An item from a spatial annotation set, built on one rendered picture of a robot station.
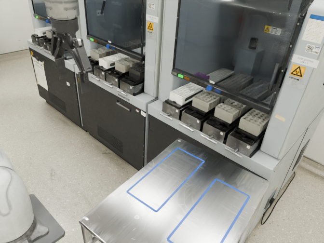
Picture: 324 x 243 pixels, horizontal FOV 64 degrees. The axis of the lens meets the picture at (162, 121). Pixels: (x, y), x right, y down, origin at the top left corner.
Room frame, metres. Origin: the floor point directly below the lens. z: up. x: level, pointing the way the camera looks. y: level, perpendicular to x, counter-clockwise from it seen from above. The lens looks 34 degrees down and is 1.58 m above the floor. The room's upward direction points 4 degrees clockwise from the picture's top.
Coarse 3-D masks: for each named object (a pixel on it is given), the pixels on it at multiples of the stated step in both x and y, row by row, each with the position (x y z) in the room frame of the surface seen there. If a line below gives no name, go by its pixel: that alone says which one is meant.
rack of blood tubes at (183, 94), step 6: (186, 84) 1.53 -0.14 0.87; (192, 84) 1.54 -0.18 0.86; (174, 90) 1.44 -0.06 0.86; (180, 90) 1.45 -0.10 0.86; (186, 90) 1.45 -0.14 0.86; (192, 90) 1.45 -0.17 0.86; (198, 90) 1.47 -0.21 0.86; (204, 90) 1.54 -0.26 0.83; (174, 96) 1.38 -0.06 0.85; (180, 96) 1.36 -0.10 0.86; (186, 96) 1.37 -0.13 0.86; (192, 96) 1.48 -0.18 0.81; (180, 102) 1.35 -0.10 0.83; (186, 102) 1.38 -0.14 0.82
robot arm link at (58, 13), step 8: (48, 0) 0.74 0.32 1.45; (56, 0) 0.73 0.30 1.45; (64, 0) 0.74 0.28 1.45; (72, 0) 0.75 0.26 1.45; (48, 8) 0.75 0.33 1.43; (56, 8) 0.73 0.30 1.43; (64, 8) 0.74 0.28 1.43; (72, 8) 0.76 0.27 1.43; (56, 16) 0.73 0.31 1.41; (64, 16) 0.74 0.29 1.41; (72, 16) 0.75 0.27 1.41
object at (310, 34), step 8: (312, 16) 1.05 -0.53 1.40; (320, 16) 1.04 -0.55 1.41; (312, 24) 1.05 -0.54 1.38; (320, 24) 1.03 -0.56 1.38; (304, 32) 1.06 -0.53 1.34; (312, 32) 1.04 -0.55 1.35; (320, 32) 1.03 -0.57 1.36; (312, 40) 1.03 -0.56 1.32; (320, 40) 1.02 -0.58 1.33; (312, 48) 1.03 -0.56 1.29; (320, 48) 1.01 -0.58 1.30; (296, 72) 1.05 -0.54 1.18; (304, 72) 1.03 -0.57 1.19; (288, 80) 1.06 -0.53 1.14; (296, 80) 1.04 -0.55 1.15; (304, 80) 1.02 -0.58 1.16
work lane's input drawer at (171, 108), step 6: (162, 102) 1.39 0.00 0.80; (168, 102) 1.37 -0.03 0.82; (174, 102) 1.37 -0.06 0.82; (162, 108) 1.39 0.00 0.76; (168, 108) 1.36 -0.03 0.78; (174, 108) 1.33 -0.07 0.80; (180, 108) 1.33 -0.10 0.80; (162, 114) 1.33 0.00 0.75; (168, 114) 1.33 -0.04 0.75; (174, 114) 1.33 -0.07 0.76; (180, 114) 1.31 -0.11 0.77
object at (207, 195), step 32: (160, 160) 0.85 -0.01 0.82; (192, 160) 0.86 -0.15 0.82; (224, 160) 0.88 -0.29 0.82; (128, 192) 0.66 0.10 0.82; (160, 192) 0.67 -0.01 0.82; (192, 192) 0.68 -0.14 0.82; (224, 192) 0.69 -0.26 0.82; (256, 192) 0.70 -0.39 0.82; (96, 224) 0.52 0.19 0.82; (128, 224) 0.53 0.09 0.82; (160, 224) 0.53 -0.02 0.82; (192, 224) 0.54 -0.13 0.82; (224, 224) 0.55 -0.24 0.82
